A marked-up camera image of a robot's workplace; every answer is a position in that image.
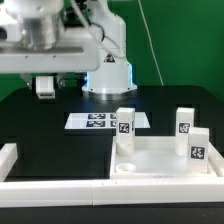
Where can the white sheet with tags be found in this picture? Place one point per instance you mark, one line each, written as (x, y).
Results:
(77, 121)

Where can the white square tabletop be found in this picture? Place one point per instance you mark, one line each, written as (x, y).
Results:
(153, 157)

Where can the white U-shaped obstacle fence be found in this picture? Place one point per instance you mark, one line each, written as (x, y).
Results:
(109, 191)

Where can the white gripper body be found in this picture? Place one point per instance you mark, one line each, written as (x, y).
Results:
(77, 51)

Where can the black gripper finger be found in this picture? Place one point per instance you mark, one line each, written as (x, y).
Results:
(29, 80)
(59, 80)

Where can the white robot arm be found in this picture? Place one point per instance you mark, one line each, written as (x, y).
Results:
(42, 41)

